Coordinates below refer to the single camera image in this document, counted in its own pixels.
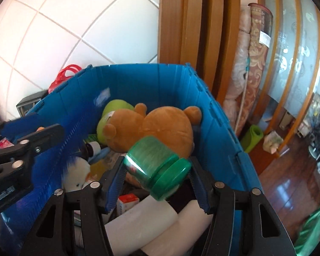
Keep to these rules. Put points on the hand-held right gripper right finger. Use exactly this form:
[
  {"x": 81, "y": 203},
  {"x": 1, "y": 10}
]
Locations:
[{"x": 201, "y": 192}]

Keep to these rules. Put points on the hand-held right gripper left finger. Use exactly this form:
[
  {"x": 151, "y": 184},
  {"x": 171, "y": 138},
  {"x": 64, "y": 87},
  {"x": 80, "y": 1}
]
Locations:
[{"x": 114, "y": 189}]

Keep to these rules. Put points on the white paper roll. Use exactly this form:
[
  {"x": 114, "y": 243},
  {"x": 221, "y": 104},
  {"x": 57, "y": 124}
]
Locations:
[
  {"x": 189, "y": 226},
  {"x": 138, "y": 226}
]

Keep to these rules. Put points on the green plastic jar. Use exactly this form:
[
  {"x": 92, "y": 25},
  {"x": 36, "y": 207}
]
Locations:
[{"x": 152, "y": 162}]

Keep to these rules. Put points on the brown teddy bear plush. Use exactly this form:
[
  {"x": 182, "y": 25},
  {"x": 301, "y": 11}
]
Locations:
[{"x": 160, "y": 128}]

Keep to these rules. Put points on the blue plastic crate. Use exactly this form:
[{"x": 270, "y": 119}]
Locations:
[{"x": 154, "y": 82}]

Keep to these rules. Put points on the small red white box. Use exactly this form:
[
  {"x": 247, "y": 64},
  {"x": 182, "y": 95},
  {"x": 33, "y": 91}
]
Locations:
[{"x": 128, "y": 202}]

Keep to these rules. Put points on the black gift box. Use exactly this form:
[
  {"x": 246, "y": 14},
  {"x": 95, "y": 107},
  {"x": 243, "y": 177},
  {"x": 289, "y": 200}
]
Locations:
[{"x": 29, "y": 104}]

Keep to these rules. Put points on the white plush toy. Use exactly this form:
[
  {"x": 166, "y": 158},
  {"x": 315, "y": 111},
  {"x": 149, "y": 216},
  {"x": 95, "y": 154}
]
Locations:
[{"x": 78, "y": 173}]

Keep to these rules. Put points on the white bottle black cap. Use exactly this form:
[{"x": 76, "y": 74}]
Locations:
[{"x": 93, "y": 149}]

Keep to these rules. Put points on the red bear-embossed carry case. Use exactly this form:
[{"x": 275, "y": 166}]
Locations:
[{"x": 64, "y": 76}]

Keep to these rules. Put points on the green rolled yoga mat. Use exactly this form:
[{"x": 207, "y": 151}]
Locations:
[{"x": 252, "y": 137}]

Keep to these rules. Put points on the green plush toy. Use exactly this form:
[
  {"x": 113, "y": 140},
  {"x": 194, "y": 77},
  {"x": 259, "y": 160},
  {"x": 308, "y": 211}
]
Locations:
[{"x": 113, "y": 112}]

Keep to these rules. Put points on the white tissue pack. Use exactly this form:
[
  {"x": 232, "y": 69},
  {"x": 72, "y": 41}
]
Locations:
[{"x": 272, "y": 141}]

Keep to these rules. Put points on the shiny green bag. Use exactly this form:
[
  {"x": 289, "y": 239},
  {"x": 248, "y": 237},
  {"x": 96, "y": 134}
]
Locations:
[{"x": 314, "y": 229}]

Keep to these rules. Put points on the pink rolled carpet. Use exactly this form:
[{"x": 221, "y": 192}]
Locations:
[{"x": 237, "y": 66}]

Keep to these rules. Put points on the patterned rolled carpet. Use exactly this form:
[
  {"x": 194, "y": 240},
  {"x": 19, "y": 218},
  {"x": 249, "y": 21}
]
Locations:
[{"x": 258, "y": 58}]

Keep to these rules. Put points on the wooden glass partition screen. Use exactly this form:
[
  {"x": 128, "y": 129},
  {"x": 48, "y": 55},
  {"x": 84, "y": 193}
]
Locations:
[{"x": 290, "y": 58}]

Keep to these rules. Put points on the wooden door pillar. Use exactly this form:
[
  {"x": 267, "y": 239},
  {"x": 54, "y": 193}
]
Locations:
[{"x": 197, "y": 26}]

